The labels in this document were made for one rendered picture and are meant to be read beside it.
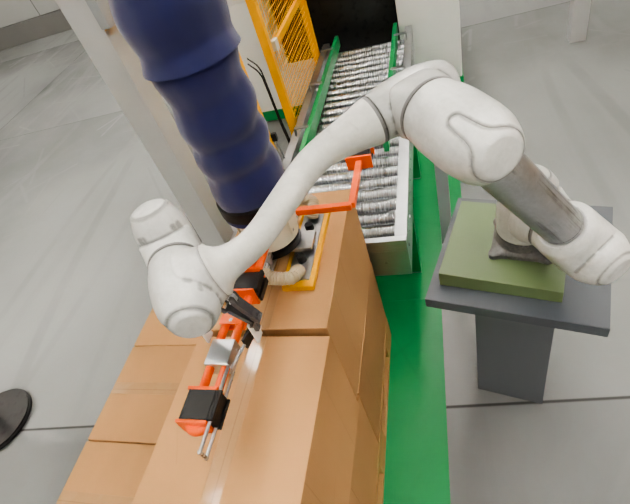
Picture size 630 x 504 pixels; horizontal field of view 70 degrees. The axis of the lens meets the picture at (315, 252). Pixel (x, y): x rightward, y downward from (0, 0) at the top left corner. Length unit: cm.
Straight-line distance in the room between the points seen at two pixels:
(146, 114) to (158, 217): 183
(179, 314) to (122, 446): 117
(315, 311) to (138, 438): 87
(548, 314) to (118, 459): 147
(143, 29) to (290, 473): 96
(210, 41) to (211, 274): 52
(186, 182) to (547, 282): 208
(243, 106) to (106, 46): 152
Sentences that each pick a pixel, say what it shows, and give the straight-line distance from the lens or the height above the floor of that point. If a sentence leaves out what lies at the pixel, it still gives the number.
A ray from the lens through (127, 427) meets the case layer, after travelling 189.
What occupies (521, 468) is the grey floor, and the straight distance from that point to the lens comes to 204.
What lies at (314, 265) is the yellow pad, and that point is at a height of 97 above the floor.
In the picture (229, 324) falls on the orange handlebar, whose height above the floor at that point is 108.
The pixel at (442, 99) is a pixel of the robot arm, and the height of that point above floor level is 153.
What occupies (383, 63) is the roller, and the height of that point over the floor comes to 55.
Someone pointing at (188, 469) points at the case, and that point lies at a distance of 119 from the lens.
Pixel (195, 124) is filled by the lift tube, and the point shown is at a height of 148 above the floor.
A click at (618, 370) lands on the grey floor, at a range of 229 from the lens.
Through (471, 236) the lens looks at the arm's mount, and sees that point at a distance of 158.
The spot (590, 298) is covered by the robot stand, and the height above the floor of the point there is 75.
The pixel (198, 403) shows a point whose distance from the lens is 106.
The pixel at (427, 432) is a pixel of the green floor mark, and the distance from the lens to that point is 208.
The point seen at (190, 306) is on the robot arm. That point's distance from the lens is 73.
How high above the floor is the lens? 191
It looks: 42 degrees down
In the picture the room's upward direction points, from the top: 21 degrees counter-clockwise
